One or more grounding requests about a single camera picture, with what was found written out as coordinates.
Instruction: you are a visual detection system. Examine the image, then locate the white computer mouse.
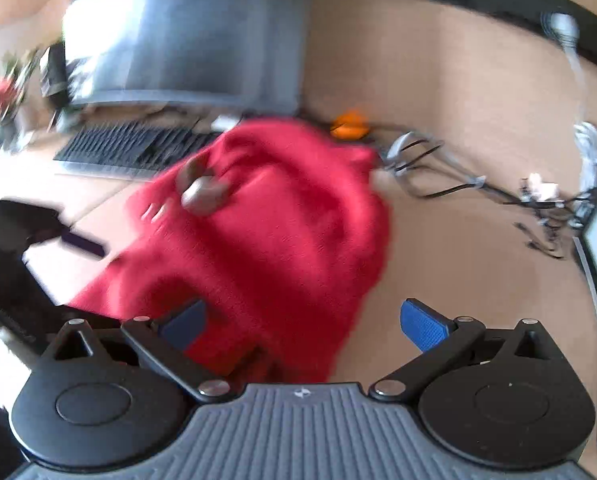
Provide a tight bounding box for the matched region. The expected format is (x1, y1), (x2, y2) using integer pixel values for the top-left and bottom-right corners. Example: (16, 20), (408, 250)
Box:
(211, 114), (244, 132)

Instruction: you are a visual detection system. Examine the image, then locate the white cable tag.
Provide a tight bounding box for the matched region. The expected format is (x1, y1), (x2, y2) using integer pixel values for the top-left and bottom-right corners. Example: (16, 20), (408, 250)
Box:
(521, 172), (561, 203)

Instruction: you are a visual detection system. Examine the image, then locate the red fleece jacket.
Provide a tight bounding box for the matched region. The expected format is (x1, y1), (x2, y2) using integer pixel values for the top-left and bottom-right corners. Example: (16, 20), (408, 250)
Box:
(66, 117), (394, 386)

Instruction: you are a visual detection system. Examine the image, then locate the white cable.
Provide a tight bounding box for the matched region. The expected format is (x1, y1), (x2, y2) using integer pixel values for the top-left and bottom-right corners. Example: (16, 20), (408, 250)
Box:
(541, 10), (597, 211)

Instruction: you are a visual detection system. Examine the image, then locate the black computer monitor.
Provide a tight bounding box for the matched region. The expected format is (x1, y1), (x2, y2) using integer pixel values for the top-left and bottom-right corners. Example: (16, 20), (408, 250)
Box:
(61, 0), (311, 116)

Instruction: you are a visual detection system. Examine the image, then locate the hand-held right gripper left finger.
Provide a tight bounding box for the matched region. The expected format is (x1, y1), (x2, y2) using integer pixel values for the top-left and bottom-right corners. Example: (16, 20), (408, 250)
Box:
(52, 298), (232, 404)

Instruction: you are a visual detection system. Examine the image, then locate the black keyboard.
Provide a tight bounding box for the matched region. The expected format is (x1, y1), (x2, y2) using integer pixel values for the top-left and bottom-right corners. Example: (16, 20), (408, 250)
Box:
(53, 120), (224, 181)

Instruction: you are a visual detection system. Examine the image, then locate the black cable bundle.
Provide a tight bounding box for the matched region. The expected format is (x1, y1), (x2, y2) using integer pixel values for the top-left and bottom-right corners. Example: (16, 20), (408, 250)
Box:
(373, 125), (597, 261)

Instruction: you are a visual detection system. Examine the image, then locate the green and red decoration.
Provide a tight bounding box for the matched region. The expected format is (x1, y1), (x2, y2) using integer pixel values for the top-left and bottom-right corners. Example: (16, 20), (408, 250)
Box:
(0, 47), (36, 138)

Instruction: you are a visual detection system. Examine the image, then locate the small orange object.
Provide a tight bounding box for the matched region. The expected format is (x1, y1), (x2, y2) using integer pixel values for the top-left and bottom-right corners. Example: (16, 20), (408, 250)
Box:
(329, 109), (371, 140)

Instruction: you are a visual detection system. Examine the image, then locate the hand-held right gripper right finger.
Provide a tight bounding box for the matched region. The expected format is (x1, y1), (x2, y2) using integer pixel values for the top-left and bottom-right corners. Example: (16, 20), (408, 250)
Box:
(367, 298), (555, 404)

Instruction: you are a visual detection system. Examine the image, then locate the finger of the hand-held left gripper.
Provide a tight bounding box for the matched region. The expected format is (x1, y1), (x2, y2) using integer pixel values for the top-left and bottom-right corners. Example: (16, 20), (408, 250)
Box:
(58, 225), (106, 259)

